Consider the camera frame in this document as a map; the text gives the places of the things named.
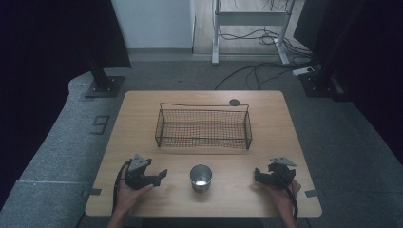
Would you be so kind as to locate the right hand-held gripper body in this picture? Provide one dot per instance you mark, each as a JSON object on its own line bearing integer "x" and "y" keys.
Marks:
{"x": 279, "y": 173}

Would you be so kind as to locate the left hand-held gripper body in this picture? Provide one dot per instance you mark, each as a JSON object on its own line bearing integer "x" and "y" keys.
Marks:
{"x": 138, "y": 172}

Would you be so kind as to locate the metal cup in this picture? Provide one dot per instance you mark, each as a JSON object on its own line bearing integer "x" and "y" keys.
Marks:
{"x": 201, "y": 178}

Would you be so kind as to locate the person's right hand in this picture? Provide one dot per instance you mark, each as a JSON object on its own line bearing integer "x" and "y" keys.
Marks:
{"x": 283, "y": 197}

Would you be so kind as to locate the person's left hand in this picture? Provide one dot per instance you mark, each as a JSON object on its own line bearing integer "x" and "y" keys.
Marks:
{"x": 130, "y": 194}

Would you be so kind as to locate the black round table grommet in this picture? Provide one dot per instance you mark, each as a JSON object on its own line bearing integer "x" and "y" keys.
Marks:
{"x": 234, "y": 102}

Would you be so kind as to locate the black metal stand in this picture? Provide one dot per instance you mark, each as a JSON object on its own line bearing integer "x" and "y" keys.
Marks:
{"x": 323, "y": 76}
{"x": 103, "y": 80}

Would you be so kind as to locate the white power strip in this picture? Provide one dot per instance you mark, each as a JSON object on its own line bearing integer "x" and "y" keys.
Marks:
{"x": 302, "y": 70}

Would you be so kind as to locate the dark curtain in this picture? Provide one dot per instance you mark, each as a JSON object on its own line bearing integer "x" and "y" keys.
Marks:
{"x": 57, "y": 47}
{"x": 364, "y": 69}

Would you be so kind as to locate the white metal desk frame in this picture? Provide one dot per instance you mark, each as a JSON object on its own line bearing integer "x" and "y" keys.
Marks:
{"x": 250, "y": 28}

